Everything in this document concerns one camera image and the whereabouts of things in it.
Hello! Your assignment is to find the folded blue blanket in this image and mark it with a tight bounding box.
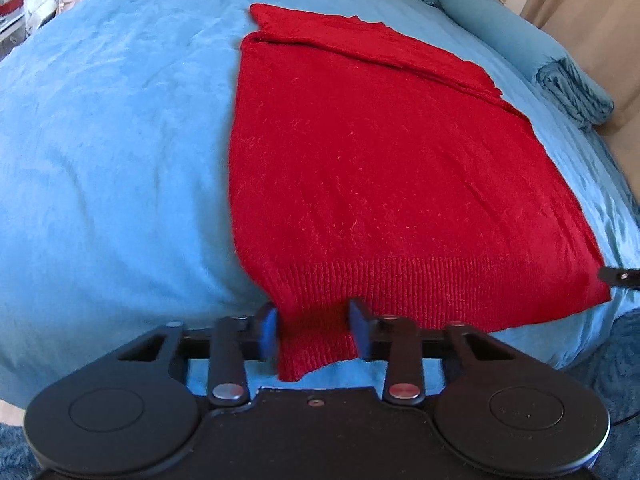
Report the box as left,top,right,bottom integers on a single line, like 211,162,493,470
400,0,615,128

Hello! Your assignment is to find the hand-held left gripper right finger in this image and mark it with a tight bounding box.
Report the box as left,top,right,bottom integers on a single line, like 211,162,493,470
348,298,516,405

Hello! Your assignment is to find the blue bed blanket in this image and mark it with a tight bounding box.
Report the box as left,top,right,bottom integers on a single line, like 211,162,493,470
0,0,640,408

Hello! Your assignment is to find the blue fuzzy rug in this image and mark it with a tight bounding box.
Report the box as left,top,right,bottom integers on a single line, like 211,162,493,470
567,310,640,480

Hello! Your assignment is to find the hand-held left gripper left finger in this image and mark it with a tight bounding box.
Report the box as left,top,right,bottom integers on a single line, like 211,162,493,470
118,301,279,407

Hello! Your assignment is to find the beige curtain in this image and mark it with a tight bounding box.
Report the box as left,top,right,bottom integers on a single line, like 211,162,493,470
520,0,640,126

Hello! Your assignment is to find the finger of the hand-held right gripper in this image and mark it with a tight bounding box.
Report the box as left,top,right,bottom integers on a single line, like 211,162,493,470
598,266,640,291

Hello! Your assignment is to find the red knit sweater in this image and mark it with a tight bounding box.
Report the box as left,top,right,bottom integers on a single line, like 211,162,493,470
227,3,611,382

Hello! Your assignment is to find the cluttered white shelf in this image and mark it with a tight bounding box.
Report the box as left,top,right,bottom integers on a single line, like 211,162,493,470
0,0,98,58

